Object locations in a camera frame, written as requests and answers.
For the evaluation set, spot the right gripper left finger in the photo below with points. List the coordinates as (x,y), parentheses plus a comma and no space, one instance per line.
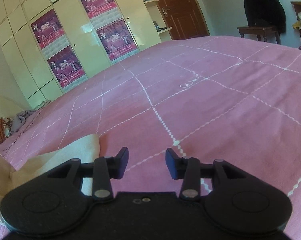
(105,169)

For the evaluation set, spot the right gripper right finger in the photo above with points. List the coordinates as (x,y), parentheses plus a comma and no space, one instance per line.
(187,169)

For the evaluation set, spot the cream white pants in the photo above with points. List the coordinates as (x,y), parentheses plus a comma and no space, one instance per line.
(86,149)

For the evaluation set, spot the pink checked bedspread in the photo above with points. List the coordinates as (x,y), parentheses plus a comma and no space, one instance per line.
(210,98)

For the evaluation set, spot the grey crumpled cloth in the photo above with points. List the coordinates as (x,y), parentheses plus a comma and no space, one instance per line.
(18,121)

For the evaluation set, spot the magenta poster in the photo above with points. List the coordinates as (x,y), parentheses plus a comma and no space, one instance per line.
(47,29)
(67,69)
(117,41)
(95,8)

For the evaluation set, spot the cream bed headboard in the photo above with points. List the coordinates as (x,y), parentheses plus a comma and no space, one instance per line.
(9,108)

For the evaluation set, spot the cream wardrobe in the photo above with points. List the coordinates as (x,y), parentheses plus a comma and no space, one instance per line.
(28,62)

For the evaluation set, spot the brown wooden door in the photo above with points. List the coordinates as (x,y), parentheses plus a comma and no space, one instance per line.
(185,18)

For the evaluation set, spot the upper left magenta poster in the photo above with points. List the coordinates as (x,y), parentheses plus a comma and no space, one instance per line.
(47,29)

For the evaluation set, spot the brown wooden chair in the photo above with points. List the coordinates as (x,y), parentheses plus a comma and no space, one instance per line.
(262,33)

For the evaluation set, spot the upper right magenta poster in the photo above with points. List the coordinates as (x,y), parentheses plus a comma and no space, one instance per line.
(95,8)

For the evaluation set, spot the wall corner shelf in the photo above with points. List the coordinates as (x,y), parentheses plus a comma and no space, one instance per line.
(162,28)

